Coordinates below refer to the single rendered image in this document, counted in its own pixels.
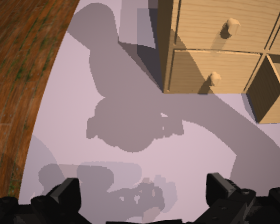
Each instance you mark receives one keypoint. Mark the tan wooden chest of drawers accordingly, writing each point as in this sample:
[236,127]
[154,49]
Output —
[166,26]

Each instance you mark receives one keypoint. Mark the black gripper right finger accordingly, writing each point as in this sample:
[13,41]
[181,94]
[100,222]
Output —
[225,210]

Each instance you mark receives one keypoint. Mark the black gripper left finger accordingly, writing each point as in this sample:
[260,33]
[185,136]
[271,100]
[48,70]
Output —
[60,213]

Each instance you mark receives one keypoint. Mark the light brown wooden drawer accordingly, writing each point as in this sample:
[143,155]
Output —
[264,90]
[205,70]
[205,23]
[275,45]

